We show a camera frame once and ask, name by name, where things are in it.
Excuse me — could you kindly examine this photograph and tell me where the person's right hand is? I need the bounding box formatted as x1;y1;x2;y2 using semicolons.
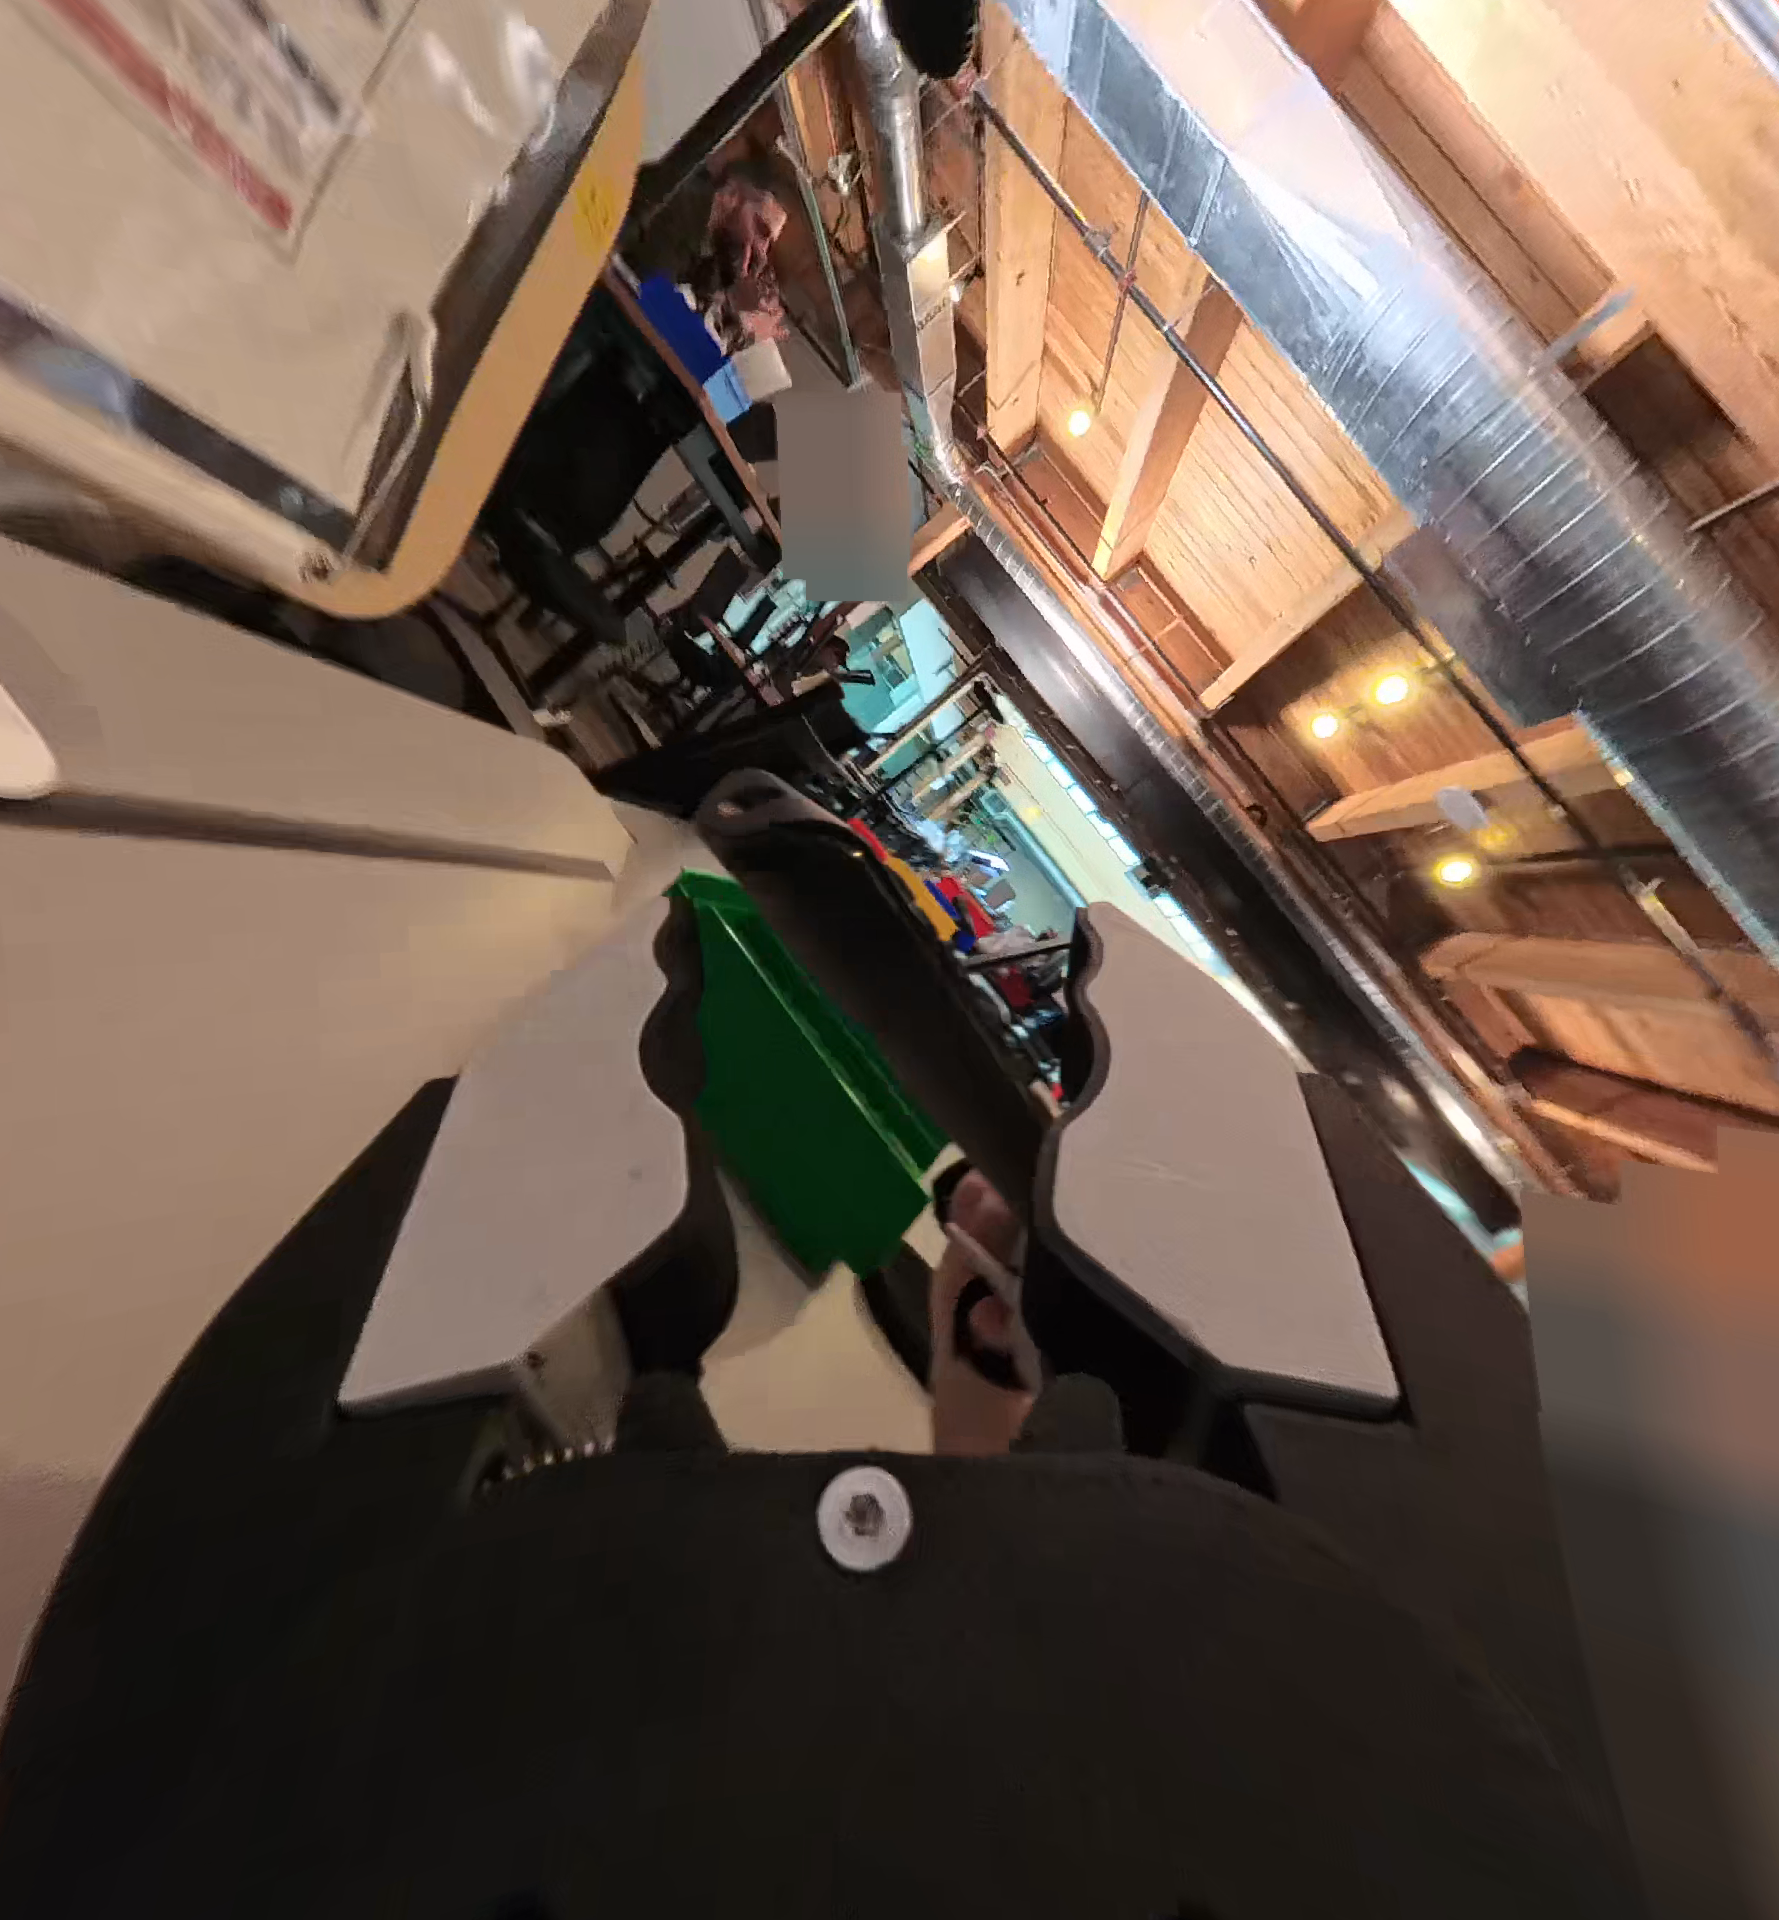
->
931;1170;1047;1457

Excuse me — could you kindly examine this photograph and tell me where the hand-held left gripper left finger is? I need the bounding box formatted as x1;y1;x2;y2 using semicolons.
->
337;895;703;1450

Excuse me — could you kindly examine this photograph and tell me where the large silver air duct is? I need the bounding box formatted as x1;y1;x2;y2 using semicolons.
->
1001;0;1779;1037

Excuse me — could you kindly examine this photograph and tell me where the green plastic bin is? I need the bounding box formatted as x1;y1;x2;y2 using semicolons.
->
667;869;953;1280

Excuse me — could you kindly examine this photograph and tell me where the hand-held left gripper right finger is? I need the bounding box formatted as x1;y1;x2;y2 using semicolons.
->
1027;899;1403;1420

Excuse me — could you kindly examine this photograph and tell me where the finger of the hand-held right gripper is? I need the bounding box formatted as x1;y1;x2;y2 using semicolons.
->
691;767;891;961

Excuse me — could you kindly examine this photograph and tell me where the black pole stand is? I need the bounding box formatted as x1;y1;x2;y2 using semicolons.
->
633;0;981;173

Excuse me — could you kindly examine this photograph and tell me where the acrylic sign stand wooden board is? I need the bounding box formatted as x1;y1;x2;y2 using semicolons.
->
0;0;651;797

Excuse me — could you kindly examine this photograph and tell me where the blue storage bin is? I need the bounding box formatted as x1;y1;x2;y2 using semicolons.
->
637;272;729;380

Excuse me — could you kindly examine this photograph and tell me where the wooden top standing desk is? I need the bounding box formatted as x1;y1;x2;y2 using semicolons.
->
491;262;785;662

